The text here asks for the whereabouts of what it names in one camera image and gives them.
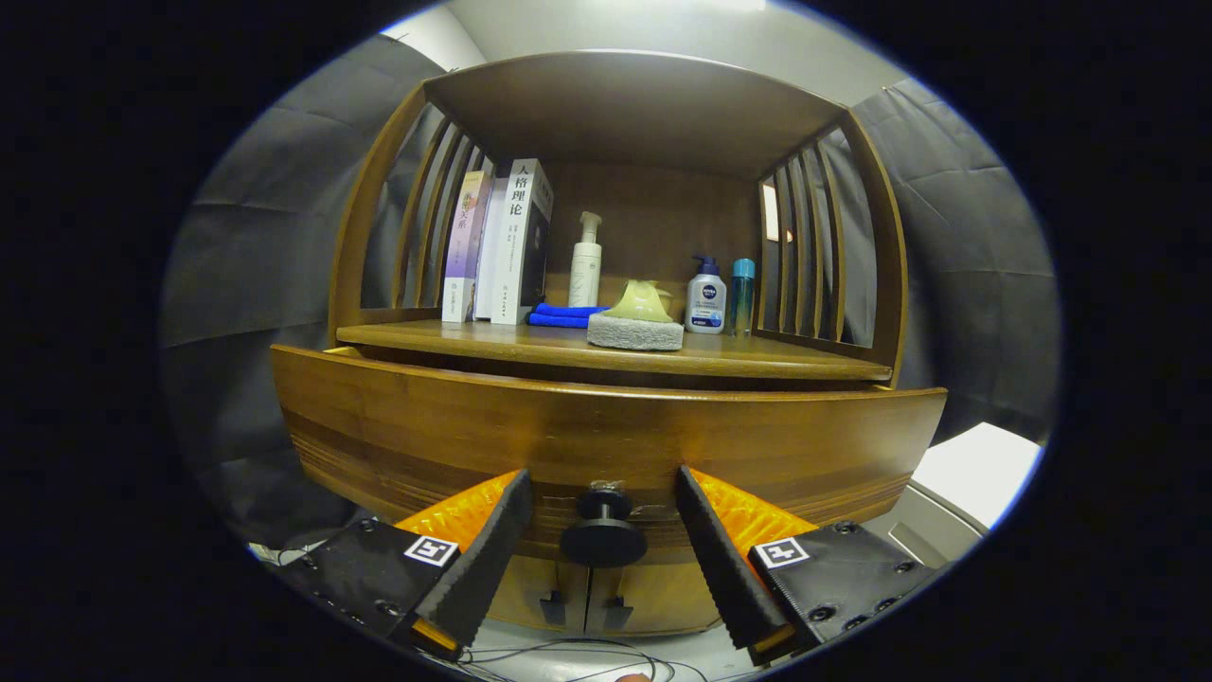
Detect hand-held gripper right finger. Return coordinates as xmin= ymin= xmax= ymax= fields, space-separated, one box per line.
xmin=674 ymin=465 xmax=948 ymax=666

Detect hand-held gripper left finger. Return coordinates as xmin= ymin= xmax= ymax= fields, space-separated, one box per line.
xmin=275 ymin=468 xmax=536 ymax=662

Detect wooden drawer with black knob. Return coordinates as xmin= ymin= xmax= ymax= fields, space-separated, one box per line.
xmin=270 ymin=343 xmax=948 ymax=569

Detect green handled scrub sponge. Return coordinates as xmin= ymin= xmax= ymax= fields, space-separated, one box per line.
xmin=586 ymin=279 xmax=686 ymax=352

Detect wooden cabinet door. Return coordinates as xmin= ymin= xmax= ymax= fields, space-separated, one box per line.
xmin=584 ymin=559 xmax=735 ymax=637
xmin=483 ymin=554 xmax=593 ymax=634

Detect wooden countertop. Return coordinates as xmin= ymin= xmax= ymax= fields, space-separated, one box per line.
xmin=336 ymin=317 xmax=894 ymax=383

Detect brown wooden cabinet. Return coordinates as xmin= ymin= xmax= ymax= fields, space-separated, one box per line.
xmin=327 ymin=49 xmax=910 ymax=637

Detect blue folded cloth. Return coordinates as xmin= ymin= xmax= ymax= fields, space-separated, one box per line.
xmin=526 ymin=302 xmax=612 ymax=330

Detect white bottle with blue cap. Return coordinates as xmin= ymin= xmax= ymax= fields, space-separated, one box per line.
xmin=685 ymin=254 xmax=728 ymax=335

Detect teal slim bottle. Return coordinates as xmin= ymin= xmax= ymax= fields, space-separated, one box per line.
xmin=730 ymin=258 xmax=757 ymax=338

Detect white board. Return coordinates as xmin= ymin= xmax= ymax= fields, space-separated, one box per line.
xmin=909 ymin=422 xmax=1045 ymax=529

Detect thin white book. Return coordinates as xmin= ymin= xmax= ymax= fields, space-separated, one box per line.
xmin=473 ymin=175 xmax=512 ymax=321

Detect white pump bottle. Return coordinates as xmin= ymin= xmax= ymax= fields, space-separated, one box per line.
xmin=568 ymin=211 xmax=604 ymax=309

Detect purple book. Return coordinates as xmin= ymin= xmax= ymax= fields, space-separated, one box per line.
xmin=441 ymin=170 xmax=495 ymax=324

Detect thick white and black book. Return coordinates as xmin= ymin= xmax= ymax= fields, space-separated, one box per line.
xmin=490 ymin=158 xmax=555 ymax=327

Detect thin dark cables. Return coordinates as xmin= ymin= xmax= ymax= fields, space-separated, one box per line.
xmin=417 ymin=637 xmax=711 ymax=682

